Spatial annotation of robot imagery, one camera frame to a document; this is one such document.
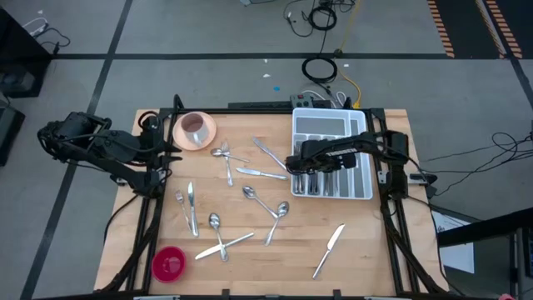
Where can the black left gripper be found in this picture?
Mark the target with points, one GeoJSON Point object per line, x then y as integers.
{"type": "Point", "coordinates": [152, 148]}

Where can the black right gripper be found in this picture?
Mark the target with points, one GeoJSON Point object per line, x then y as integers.
{"type": "Point", "coordinates": [312, 164]}

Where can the silver spoon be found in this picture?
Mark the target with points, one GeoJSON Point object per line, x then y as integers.
{"type": "Point", "coordinates": [283, 208]}
{"type": "Point", "coordinates": [326, 185]}
{"type": "Point", "coordinates": [215, 152]}
{"type": "Point", "coordinates": [333, 185]}
{"type": "Point", "coordinates": [248, 191]}
{"type": "Point", "coordinates": [330, 185]}
{"type": "Point", "coordinates": [214, 221]}

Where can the silver fork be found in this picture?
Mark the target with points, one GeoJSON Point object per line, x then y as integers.
{"type": "Point", "coordinates": [229, 177]}
{"type": "Point", "coordinates": [296, 183]}
{"type": "Point", "coordinates": [301, 183]}

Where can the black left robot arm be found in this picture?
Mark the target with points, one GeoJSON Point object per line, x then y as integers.
{"type": "Point", "coordinates": [133, 179]}

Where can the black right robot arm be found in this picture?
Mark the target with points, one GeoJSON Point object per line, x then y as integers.
{"type": "Point", "coordinates": [395, 146]}

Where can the peach round plate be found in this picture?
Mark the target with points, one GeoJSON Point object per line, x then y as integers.
{"type": "Point", "coordinates": [179, 139]}

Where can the white mug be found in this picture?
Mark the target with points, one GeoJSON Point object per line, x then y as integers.
{"type": "Point", "coordinates": [192, 123]}

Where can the white cutlery tray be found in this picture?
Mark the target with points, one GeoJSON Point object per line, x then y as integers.
{"type": "Point", "coordinates": [320, 125]}

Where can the silver fork tines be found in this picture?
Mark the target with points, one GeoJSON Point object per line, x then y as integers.
{"type": "Point", "coordinates": [183, 208]}

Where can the grey power strip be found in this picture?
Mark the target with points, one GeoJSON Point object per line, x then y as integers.
{"type": "Point", "coordinates": [300, 101]}

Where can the red bowl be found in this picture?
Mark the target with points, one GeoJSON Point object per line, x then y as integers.
{"type": "Point", "coordinates": [168, 264]}

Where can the white paper sheet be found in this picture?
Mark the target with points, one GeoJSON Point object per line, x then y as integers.
{"type": "Point", "coordinates": [458, 258]}

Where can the black table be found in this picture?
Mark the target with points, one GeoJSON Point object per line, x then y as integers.
{"type": "Point", "coordinates": [479, 229]}

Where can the black box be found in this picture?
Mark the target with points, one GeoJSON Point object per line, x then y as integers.
{"type": "Point", "coordinates": [8, 133]}

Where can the black desk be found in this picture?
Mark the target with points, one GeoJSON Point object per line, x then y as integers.
{"type": "Point", "coordinates": [16, 62]}

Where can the pink object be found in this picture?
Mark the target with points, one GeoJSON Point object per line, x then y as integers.
{"type": "Point", "coordinates": [506, 297]}

